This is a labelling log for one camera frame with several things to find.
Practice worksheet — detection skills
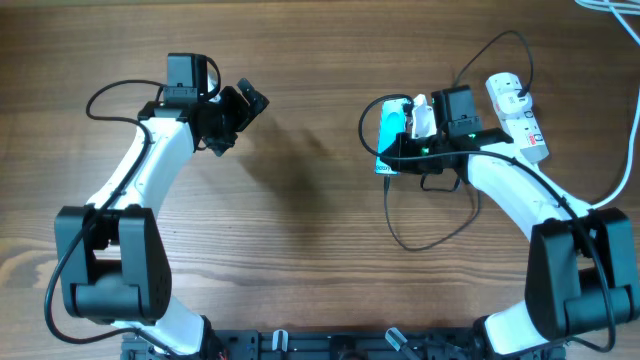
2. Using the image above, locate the blue Galaxy smartphone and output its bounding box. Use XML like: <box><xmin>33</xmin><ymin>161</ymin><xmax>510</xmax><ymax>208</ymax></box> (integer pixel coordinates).
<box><xmin>377</xmin><ymin>99</ymin><xmax>411</xmax><ymax>153</ymax></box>

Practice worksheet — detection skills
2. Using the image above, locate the black charger cable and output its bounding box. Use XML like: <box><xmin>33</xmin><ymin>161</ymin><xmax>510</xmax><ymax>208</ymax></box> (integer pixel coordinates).
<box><xmin>382</xmin><ymin>29</ymin><xmax>535</xmax><ymax>253</ymax></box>

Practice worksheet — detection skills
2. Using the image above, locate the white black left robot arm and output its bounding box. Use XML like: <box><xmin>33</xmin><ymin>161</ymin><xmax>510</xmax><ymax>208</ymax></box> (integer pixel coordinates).
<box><xmin>43</xmin><ymin>53</ymin><xmax>269</xmax><ymax>359</ymax></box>

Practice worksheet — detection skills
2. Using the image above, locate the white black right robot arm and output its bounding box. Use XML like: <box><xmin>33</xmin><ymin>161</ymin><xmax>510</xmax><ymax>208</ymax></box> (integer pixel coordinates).
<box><xmin>374</xmin><ymin>86</ymin><xmax>639</xmax><ymax>359</ymax></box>

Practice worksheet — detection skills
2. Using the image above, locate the white USB charger plug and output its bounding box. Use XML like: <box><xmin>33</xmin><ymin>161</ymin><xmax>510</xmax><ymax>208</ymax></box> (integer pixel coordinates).
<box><xmin>493</xmin><ymin>91</ymin><xmax>533</xmax><ymax>119</ymax></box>

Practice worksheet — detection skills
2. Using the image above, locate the white power strip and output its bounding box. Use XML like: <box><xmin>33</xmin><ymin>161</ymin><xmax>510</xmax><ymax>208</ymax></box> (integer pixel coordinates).
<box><xmin>485</xmin><ymin>72</ymin><xmax>549</xmax><ymax>166</ymax></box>

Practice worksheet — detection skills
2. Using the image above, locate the white power strip cord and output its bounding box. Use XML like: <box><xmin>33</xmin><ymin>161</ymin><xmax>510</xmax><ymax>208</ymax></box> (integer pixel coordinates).
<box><xmin>589</xmin><ymin>0</ymin><xmax>640</xmax><ymax>211</ymax></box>

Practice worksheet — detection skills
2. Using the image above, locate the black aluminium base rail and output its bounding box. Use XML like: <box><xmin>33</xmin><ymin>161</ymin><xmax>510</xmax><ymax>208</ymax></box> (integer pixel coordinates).
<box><xmin>119</xmin><ymin>327</ymin><xmax>567</xmax><ymax>360</ymax></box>

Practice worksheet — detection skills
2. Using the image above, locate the white bundled cable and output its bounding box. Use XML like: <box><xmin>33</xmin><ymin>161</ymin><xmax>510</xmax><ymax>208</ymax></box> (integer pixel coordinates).
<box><xmin>573</xmin><ymin>0</ymin><xmax>640</xmax><ymax>16</ymax></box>

